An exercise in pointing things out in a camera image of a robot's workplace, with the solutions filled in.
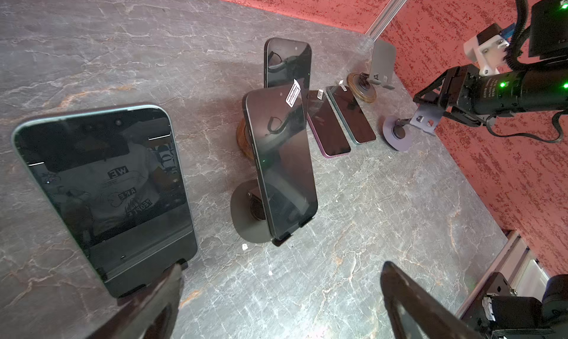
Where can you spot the wooden base rear phone stand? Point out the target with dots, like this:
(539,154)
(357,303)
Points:
(242,138)

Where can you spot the purple phone with sticker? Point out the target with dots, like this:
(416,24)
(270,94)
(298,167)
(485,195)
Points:
(324,124)

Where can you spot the green-edged phone far left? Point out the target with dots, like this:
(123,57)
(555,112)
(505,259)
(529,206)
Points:
(115,180)

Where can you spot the black round phone stand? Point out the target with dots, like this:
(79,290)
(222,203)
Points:
(248,214)

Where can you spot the purple phone stand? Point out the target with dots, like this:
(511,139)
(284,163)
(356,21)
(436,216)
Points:
(397,131)

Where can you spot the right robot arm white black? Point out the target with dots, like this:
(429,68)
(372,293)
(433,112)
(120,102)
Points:
(514,70)

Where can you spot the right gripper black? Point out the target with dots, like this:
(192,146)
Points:
(470,98)

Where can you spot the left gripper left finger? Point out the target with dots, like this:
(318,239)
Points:
(151,314)

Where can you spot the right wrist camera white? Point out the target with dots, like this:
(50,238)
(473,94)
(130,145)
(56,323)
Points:
(488,48)

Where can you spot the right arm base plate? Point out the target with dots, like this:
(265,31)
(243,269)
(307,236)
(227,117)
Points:
(516,298)

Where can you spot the black phone on rear stand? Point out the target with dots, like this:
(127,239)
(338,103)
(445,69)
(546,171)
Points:
(286,61)

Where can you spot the light green phone with sticker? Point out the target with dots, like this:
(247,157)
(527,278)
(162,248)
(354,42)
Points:
(351,114)

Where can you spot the silver-backed phone on black stand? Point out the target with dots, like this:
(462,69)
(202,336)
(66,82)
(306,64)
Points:
(277,123)

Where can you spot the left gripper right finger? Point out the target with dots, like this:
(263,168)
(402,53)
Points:
(414,313)

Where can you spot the wooden base grey phone stand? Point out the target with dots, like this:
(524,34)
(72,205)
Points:
(363,85)

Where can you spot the right aluminium corner post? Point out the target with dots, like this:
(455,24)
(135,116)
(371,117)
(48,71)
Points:
(384,19)

